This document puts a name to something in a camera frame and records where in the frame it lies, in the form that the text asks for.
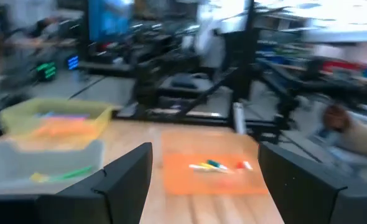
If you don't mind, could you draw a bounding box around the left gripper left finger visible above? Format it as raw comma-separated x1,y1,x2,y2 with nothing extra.
35,142,154,224

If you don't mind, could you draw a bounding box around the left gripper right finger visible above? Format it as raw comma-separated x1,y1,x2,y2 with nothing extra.
258,142,348,224

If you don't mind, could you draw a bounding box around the green highlighter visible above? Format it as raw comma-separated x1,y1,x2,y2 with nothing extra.
50,165,95,182

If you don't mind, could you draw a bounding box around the white marker red cap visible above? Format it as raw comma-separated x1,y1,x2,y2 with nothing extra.
234,159,254,171

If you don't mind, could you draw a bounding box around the white marker yellow cap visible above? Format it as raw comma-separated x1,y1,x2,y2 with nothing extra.
188,162,217,172

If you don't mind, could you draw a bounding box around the white marker teal cap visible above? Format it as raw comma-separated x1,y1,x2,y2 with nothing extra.
205,159,230,171

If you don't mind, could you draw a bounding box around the orange highlighter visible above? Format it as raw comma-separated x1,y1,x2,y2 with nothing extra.
30,119,98,138

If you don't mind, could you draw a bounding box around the yellow highlighter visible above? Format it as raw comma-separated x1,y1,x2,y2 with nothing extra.
29,172,52,184

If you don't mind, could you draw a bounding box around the blue highlighter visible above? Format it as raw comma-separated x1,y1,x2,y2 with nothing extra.
35,111,62,119

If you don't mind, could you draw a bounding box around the orange translucent plastic bin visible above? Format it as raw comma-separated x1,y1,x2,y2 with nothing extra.
160,130,270,197

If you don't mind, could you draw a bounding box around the person's hand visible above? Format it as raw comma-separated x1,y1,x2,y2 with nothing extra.
322,103,353,133

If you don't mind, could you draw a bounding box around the silver aluminium extrusion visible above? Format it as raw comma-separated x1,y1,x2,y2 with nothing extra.
232,101,248,135

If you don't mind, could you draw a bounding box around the grey plastic bin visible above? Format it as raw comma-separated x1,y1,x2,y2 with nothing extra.
0,138,106,195

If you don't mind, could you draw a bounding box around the yellow plastic bin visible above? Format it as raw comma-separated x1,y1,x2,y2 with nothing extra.
0,97,115,151

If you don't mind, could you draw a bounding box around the blue screen monitor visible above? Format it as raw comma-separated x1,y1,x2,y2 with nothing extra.
88,0,135,42

